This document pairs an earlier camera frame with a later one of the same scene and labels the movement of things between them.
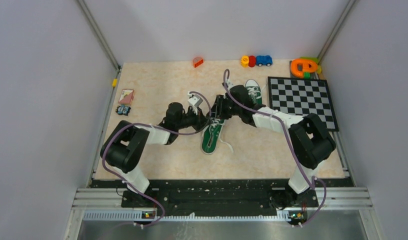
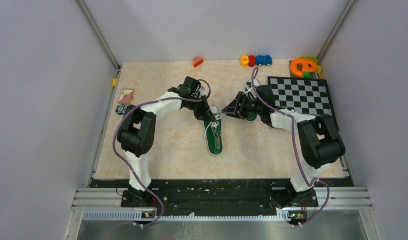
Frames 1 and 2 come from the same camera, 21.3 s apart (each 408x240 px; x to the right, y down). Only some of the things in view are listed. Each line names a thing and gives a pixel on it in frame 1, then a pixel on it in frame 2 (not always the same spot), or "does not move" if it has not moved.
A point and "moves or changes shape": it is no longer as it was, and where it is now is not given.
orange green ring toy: [302, 67] does not move
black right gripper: [217, 111] -> [237, 108]
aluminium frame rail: [113, 199] does not move
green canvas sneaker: [211, 135] moves or changes shape
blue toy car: [265, 60] does not move
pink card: [126, 96] does not move
